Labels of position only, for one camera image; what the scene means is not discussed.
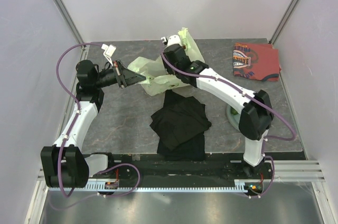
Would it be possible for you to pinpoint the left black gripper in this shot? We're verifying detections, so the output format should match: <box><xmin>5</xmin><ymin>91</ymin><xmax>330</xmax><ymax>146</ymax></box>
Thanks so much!
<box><xmin>93</xmin><ymin>60</ymin><xmax>146</xmax><ymax>88</ymax></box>

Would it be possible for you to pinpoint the light green plastic bag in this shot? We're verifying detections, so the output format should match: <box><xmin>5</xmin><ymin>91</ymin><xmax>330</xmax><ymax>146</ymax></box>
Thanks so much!
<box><xmin>127</xmin><ymin>27</ymin><xmax>205</xmax><ymax>96</ymax></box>

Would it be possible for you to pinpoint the green avocado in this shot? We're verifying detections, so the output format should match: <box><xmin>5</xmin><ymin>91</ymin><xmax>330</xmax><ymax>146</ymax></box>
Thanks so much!
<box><xmin>230</xmin><ymin>108</ymin><xmax>238</xmax><ymax>115</ymax></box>

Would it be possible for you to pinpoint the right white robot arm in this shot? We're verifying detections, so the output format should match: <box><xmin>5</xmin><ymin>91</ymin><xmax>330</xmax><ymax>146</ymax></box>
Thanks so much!
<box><xmin>161</xmin><ymin>44</ymin><xmax>274</xmax><ymax>179</ymax></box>

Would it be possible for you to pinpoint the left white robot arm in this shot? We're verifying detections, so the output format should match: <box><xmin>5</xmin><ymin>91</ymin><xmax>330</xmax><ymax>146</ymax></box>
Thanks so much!
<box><xmin>40</xmin><ymin>60</ymin><xmax>146</xmax><ymax>189</ymax></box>

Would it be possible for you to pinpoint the black folded cloth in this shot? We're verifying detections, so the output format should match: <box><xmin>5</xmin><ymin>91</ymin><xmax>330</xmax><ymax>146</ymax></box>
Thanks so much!
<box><xmin>150</xmin><ymin>90</ymin><xmax>212</xmax><ymax>161</ymax></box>

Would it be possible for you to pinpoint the grey-green round plate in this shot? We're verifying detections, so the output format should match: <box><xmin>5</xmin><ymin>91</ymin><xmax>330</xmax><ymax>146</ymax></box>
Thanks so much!
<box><xmin>226</xmin><ymin>105</ymin><xmax>241</xmax><ymax>133</ymax></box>

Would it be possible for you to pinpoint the red printed t-shirt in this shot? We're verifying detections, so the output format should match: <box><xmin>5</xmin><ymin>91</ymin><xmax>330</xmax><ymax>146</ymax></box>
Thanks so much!
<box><xmin>232</xmin><ymin>42</ymin><xmax>281</xmax><ymax>81</ymax></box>

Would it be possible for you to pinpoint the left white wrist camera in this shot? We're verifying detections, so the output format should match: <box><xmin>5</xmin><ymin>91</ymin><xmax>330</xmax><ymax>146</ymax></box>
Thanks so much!
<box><xmin>101</xmin><ymin>44</ymin><xmax>116</xmax><ymax>64</ymax></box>

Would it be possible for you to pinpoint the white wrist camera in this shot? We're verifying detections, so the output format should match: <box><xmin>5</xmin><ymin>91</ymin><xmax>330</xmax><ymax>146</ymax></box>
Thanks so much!
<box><xmin>161</xmin><ymin>34</ymin><xmax>183</xmax><ymax>48</ymax></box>
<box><xmin>101</xmin><ymin>44</ymin><xmax>116</xmax><ymax>64</ymax></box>

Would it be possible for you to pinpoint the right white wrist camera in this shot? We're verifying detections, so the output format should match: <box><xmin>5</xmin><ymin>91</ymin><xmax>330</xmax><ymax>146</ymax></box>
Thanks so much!
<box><xmin>161</xmin><ymin>34</ymin><xmax>183</xmax><ymax>48</ymax></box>

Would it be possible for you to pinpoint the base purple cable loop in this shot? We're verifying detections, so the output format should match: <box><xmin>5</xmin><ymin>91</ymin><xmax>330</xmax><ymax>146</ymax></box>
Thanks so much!
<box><xmin>97</xmin><ymin>164</ymin><xmax>143</xmax><ymax>199</ymax></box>

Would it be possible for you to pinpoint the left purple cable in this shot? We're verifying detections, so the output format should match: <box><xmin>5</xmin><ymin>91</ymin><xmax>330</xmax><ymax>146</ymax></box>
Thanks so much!
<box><xmin>49</xmin><ymin>43</ymin><xmax>106</xmax><ymax>211</ymax></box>

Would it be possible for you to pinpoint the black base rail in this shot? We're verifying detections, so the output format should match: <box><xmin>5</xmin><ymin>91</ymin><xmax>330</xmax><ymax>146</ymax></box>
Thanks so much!
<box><xmin>92</xmin><ymin>154</ymin><xmax>273</xmax><ymax>186</ymax></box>

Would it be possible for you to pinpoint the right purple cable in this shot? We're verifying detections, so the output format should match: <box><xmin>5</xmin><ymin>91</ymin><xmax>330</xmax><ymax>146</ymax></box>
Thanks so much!
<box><xmin>160</xmin><ymin>52</ymin><xmax>297</xmax><ymax>199</ymax></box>

